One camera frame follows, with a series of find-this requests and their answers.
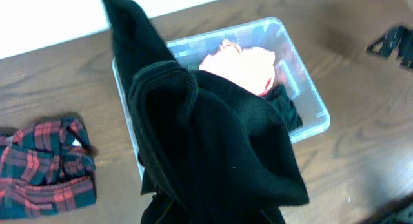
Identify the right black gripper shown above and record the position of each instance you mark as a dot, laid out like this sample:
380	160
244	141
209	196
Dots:
399	39

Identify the navy garment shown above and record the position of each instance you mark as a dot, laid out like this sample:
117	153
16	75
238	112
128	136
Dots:
280	101

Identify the pink garment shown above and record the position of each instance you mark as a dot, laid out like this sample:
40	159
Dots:
250	68

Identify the black garment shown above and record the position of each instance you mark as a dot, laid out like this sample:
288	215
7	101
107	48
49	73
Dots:
212	151

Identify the red navy plaid shirt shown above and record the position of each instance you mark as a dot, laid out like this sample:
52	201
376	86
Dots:
46	168

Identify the clear plastic storage bin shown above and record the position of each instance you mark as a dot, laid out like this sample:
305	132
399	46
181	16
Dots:
268	33

